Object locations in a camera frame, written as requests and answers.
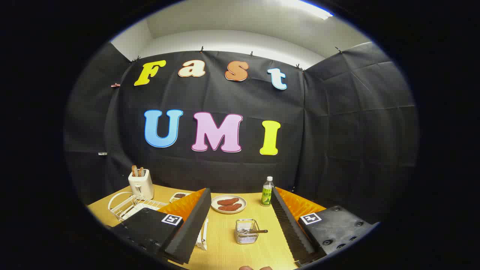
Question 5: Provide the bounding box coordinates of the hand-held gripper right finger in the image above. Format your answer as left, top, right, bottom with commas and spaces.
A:
270, 186, 380, 267

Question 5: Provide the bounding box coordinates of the white toaster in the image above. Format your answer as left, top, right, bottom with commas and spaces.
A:
128, 169, 154, 200

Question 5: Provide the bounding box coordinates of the black backdrop cloth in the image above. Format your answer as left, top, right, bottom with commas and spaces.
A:
64, 41, 419, 225

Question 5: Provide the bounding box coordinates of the white round meat dish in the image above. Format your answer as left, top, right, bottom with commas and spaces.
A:
211, 194, 247, 214

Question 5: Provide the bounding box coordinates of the metal wire basket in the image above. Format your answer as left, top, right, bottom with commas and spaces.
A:
235, 219, 260, 245

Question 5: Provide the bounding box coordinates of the white wire dish rack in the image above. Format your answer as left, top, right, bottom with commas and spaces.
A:
108, 191, 209, 251

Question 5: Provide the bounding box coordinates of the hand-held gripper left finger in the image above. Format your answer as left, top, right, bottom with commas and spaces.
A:
109, 187, 212, 265

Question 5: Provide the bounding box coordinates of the green label drink bottle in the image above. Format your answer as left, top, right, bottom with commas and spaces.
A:
261, 176, 275, 207

